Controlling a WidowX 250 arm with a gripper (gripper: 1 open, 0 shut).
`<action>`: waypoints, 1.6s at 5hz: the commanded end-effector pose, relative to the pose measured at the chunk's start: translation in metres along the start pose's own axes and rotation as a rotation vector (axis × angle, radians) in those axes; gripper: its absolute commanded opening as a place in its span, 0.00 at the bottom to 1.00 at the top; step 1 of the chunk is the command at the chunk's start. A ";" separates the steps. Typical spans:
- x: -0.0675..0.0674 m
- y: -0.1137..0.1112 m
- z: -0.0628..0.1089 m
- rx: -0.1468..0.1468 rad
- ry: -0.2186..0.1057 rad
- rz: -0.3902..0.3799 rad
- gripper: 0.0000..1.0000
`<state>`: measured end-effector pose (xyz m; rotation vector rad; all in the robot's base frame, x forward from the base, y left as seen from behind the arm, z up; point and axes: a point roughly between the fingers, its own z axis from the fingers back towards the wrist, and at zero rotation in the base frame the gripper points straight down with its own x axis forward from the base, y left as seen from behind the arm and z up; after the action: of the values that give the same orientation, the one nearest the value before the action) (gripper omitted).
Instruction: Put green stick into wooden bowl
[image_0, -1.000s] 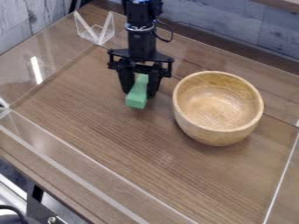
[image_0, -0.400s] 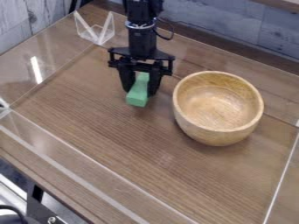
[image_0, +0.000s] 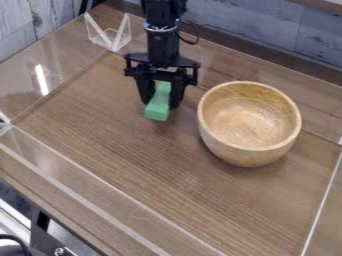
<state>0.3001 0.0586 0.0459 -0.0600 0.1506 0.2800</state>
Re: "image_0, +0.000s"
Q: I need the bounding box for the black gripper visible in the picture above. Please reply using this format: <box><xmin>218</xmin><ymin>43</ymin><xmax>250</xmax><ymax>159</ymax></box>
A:
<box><xmin>124</xmin><ymin>53</ymin><xmax>200</xmax><ymax>109</ymax></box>

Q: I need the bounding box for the green rectangular stick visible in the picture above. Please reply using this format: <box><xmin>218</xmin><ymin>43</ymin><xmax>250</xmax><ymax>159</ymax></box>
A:
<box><xmin>144</xmin><ymin>82</ymin><xmax>171</xmax><ymax>121</ymax></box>

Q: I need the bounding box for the wooden bowl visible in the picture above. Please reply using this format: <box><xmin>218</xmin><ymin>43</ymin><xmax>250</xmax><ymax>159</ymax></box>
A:
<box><xmin>196</xmin><ymin>81</ymin><xmax>302</xmax><ymax>167</ymax></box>

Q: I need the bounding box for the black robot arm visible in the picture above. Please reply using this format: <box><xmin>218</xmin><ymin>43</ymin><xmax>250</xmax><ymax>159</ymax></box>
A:
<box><xmin>124</xmin><ymin>0</ymin><xmax>200</xmax><ymax>109</ymax></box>

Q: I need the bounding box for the clear acrylic corner bracket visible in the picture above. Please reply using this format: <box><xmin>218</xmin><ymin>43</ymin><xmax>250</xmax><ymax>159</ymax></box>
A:
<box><xmin>84</xmin><ymin>13</ymin><xmax>131</xmax><ymax>52</ymax></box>

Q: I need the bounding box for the clear acrylic front wall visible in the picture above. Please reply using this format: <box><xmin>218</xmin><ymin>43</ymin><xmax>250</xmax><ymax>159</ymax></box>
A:
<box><xmin>0</xmin><ymin>124</ymin><xmax>227</xmax><ymax>256</ymax></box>

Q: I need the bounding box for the black table leg bracket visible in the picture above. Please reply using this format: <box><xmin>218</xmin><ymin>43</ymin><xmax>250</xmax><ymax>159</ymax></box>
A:
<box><xmin>31</xmin><ymin>210</ymin><xmax>77</xmax><ymax>256</ymax></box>

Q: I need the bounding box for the black cable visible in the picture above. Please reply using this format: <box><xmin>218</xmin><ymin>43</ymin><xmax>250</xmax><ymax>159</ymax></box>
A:
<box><xmin>0</xmin><ymin>234</ymin><xmax>32</xmax><ymax>256</ymax></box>

